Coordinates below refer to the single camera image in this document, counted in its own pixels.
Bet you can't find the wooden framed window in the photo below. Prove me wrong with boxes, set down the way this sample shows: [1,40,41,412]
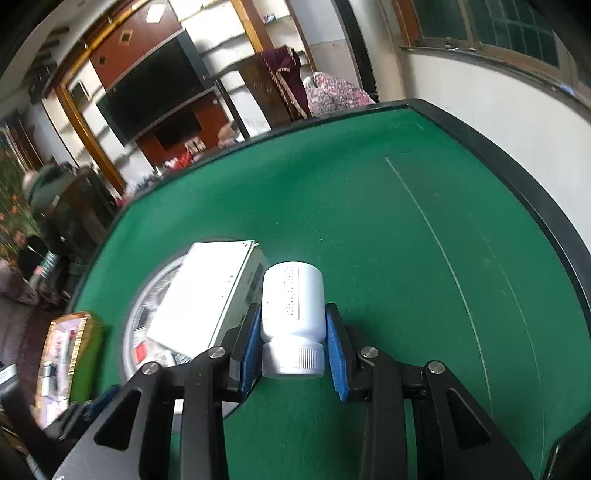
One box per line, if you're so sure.
[392,0,575,81]

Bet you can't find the floral cloth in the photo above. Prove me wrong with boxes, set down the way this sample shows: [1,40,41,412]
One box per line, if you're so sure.
[301,71,376,117]

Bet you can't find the maroon fringed cloth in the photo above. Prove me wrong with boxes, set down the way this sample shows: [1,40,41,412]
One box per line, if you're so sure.
[260,45,311,121]

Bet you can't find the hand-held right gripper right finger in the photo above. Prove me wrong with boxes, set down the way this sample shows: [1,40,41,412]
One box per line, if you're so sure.
[324,302,536,480]

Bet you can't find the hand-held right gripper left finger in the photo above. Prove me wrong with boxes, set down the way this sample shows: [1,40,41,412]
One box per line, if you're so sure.
[51,302,262,480]

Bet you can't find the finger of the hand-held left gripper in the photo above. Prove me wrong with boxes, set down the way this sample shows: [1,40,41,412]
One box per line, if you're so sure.
[44,384,122,439]

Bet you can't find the gold-edged white cardboard box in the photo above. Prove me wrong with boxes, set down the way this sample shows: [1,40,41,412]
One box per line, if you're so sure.
[36,311,105,430]

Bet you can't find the large white pill bottle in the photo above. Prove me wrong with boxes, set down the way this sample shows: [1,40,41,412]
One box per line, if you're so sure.
[260,261,325,379]

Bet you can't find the black television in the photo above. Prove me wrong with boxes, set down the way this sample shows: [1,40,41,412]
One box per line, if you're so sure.
[95,28,219,145]

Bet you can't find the small cardboard box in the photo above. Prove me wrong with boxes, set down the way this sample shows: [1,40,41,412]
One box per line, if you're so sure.
[216,121,243,147]

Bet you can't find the orange flower plant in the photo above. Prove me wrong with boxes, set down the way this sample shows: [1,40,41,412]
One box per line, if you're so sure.
[0,148,42,259]

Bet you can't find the red wooden television cabinet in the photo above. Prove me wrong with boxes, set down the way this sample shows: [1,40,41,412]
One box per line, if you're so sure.
[135,92,232,169]

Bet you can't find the green and white medicine box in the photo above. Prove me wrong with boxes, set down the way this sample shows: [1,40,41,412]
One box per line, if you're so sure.
[147,240,270,354]

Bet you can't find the round table control panel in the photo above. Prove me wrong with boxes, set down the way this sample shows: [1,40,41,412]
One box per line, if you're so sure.
[121,251,245,418]

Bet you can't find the dark wooden chair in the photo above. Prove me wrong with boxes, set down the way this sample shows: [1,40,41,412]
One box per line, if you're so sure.
[238,53,301,130]

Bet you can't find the brown wooden chair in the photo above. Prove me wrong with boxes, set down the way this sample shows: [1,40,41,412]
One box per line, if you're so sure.
[60,165,122,247]

